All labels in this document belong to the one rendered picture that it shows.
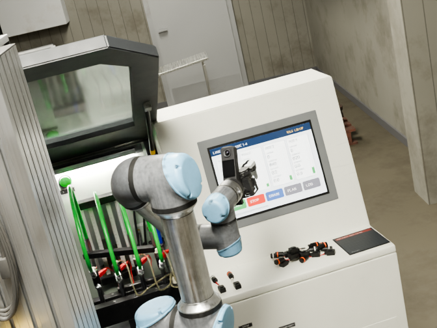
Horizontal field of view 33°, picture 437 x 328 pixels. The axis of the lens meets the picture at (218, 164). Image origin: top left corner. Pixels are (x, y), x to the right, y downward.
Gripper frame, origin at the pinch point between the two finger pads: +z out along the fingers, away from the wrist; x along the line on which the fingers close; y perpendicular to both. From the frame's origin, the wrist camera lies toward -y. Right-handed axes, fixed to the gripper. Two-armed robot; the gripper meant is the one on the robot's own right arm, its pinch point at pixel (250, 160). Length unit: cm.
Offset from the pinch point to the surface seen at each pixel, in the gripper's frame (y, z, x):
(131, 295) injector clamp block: 39, -1, -63
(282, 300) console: 55, 8, -10
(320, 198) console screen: 33, 44, 2
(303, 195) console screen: 30, 41, -3
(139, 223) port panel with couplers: 24, 30, -68
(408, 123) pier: 88, 311, -13
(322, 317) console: 67, 15, 0
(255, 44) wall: 52, 737, -267
